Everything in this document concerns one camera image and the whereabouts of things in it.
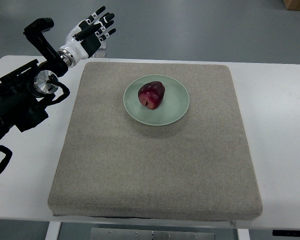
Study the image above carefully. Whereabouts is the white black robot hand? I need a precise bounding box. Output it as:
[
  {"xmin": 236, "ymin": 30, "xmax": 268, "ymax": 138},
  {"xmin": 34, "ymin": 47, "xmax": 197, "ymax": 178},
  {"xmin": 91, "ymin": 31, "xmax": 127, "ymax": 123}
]
[{"xmin": 57, "ymin": 6, "xmax": 116, "ymax": 68}]

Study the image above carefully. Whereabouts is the dark red apple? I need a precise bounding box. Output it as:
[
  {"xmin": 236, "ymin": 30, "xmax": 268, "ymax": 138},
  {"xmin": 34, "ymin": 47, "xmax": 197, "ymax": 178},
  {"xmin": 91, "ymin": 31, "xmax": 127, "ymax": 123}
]
[{"xmin": 137, "ymin": 81, "xmax": 166, "ymax": 110}]

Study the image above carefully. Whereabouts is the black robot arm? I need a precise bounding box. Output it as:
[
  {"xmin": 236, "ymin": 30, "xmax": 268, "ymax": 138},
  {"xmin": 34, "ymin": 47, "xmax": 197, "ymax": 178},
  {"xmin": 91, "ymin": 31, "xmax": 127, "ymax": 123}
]
[{"xmin": 0, "ymin": 18, "xmax": 70, "ymax": 174}]

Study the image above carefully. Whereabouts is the silver floor socket plate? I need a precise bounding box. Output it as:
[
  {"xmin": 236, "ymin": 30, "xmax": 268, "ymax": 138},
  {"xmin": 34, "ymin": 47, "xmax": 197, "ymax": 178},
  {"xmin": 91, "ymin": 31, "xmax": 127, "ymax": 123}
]
[{"xmin": 99, "ymin": 42, "xmax": 107, "ymax": 50}]

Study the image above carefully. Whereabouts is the pale green plate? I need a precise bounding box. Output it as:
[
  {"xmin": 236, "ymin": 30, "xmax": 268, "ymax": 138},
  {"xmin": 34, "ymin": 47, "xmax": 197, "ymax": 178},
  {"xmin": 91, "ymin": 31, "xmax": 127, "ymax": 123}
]
[{"xmin": 123, "ymin": 74, "xmax": 190, "ymax": 126}]

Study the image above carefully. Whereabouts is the beige fabric cushion mat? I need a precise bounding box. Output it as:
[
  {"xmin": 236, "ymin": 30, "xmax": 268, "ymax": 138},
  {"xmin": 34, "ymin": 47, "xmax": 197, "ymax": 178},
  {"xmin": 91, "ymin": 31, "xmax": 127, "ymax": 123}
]
[{"xmin": 48, "ymin": 62, "xmax": 263, "ymax": 221}]

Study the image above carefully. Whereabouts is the cardboard box corner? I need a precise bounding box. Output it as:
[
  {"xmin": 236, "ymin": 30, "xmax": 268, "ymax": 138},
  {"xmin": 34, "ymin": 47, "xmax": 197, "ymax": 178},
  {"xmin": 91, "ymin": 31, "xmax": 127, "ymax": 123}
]
[{"xmin": 283, "ymin": 0, "xmax": 300, "ymax": 11}]

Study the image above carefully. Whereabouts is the black table control panel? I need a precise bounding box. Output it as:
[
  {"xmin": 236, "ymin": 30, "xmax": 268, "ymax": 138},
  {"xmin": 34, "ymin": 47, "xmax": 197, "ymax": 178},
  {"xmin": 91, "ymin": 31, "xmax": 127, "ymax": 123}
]
[{"xmin": 272, "ymin": 230, "xmax": 300, "ymax": 237}]

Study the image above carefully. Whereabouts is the metal table base plate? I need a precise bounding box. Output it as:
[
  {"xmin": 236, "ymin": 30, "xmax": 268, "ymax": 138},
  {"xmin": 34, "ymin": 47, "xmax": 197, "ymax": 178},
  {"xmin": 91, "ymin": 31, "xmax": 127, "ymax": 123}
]
[{"xmin": 89, "ymin": 227, "xmax": 216, "ymax": 240}]

